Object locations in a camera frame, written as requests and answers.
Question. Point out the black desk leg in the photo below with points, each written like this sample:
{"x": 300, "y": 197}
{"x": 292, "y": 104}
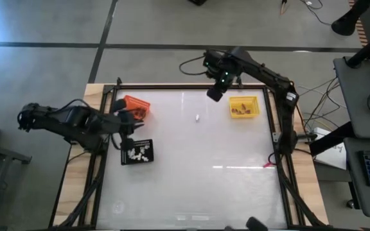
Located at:
{"x": 328, "y": 139}

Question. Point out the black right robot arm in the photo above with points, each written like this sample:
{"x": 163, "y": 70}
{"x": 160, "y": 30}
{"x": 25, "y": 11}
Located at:
{"x": 278, "y": 86}

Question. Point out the white box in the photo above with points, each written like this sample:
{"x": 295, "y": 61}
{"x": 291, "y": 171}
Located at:
{"x": 329, "y": 154}

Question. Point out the black plastic basket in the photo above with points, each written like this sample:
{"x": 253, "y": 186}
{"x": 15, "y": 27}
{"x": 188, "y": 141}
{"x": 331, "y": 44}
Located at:
{"x": 140, "y": 160}

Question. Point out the clear round plastic disc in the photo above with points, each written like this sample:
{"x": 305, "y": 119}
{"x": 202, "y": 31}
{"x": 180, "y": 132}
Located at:
{"x": 118, "y": 207}

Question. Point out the striped floor mat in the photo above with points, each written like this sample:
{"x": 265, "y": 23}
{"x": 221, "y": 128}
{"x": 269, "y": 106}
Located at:
{"x": 361, "y": 32}

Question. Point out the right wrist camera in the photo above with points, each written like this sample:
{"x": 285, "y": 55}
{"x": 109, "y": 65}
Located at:
{"x": 215, "y": 93}

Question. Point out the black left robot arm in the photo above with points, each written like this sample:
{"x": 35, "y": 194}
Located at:
{"x": 75, "y": 123}

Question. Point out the black aluminium table frame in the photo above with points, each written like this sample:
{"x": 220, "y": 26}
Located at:
{"x": 188, "y": 86}

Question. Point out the black frame clamp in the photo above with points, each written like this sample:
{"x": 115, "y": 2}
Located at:
{"x": 119, "y": 81}
{"x": 239, "y": 82}

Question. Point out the yellow plastic basket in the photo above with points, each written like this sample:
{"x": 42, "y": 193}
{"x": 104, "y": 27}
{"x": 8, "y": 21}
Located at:
{"x": 252, "y": 101}

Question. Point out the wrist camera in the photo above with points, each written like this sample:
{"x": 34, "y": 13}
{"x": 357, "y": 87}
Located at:
{"x": 127, "y": 144}
{"x": 215, "y": 93}

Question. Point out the grey desk top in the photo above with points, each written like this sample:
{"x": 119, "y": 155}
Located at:
{"x": 355, "y": 192}
{"x": 355, "y": 96}

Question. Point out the black rounded object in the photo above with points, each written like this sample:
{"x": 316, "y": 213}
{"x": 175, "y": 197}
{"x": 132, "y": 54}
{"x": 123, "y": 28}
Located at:
{"x": 255, "y": 224}

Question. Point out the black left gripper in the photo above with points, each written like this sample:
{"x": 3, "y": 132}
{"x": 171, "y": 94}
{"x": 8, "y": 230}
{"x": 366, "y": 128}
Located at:
{"x": 125, "y": 121}

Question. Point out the orange plastic basket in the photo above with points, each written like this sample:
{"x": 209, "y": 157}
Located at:
{"x": 140, "y": 102}

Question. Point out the person's foot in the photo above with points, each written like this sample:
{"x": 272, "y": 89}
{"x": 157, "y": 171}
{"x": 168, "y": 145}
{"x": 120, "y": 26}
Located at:
{"x": 344, "y": 25}

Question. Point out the small red tag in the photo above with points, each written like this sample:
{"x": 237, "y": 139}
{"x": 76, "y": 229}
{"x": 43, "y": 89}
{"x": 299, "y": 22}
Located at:
{"x": 267, "y": 165}

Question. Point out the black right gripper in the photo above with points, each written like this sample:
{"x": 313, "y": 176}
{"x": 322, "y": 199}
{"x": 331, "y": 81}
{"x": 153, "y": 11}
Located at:
{"x": 220, "y": 65}

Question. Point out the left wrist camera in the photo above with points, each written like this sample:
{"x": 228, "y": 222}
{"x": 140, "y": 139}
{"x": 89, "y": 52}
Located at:
{"x": 127, "y": 144}

